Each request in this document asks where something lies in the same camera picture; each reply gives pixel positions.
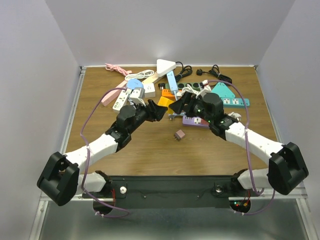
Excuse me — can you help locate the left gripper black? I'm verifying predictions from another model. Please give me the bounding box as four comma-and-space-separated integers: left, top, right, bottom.
127, 98, 167, 135

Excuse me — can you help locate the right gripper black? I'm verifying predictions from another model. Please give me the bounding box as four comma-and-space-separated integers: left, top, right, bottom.
168, 90, 213, 124

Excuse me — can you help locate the yellow cube socket adapter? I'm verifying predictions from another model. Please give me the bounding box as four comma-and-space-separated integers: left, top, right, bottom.
157, 96, 174, 108

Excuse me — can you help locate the white usb power strip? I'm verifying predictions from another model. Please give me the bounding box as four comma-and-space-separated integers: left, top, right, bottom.
112, 88, 132, 113

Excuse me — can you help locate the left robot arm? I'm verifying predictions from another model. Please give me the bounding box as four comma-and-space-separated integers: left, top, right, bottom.
36, 99, 168, 206

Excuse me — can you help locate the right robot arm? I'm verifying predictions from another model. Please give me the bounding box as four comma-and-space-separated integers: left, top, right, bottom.
169, 92, 309, 195

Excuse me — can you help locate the small pink plug adapter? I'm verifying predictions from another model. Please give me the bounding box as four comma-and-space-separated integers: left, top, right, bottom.
173, 129, 186, 141

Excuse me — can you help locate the orange power strip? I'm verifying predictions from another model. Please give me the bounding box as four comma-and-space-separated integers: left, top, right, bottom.
161, 89, 175, 100

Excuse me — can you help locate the white cube socket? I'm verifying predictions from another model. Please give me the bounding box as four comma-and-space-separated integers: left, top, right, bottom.
143, 83, 156, 99

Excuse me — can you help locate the light blue power strip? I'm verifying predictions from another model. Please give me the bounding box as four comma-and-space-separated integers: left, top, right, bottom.
166, 70, 179, 95

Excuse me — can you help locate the dark green power strip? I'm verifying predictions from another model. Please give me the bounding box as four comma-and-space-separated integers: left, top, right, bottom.
164, 81, 208, 91

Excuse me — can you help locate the purple pink power strip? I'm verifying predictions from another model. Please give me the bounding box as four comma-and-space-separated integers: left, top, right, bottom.
182, 116, 209, 129

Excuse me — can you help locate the beige wooden power strip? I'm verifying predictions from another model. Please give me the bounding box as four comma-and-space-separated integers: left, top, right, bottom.
142, 72, 164, 84

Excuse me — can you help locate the round light blue socket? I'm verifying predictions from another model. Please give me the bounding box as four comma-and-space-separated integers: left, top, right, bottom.
126, 78, 144, 90

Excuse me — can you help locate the white triangular power strip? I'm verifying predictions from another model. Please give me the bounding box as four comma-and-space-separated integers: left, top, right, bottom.
156, 59, 177, 77

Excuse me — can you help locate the teal triangular power strip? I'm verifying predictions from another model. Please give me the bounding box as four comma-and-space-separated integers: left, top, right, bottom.
211, 82, 236, 98

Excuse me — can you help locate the teal long power strip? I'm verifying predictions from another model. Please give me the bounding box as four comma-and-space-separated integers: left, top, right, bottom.
221, 97, 250, 109

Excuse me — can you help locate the light blue cable with plug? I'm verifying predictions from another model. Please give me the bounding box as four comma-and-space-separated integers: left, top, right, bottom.
167, 91, 186, 121

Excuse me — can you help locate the white coiled cable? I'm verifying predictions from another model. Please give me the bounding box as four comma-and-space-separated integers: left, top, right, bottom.
183, 84, 203, 97

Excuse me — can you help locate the black coiled cable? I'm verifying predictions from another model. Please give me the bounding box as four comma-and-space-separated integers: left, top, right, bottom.
174, 61, 193, 83

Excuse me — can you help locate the white cable bundle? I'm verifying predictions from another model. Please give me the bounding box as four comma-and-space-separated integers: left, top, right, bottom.
124, 69, 155, 82

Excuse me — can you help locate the black cable with plug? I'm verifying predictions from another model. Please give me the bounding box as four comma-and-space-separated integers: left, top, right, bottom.
196, 64, 233, 85

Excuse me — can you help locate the pink coiled cable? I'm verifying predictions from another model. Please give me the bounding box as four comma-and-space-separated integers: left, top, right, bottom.
104, 63, 133, 76

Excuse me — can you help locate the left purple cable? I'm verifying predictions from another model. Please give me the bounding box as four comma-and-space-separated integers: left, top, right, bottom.
79, 87, 131, 219

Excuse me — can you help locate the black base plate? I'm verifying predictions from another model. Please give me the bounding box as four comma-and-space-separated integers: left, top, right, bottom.
82, 175, 261, 210

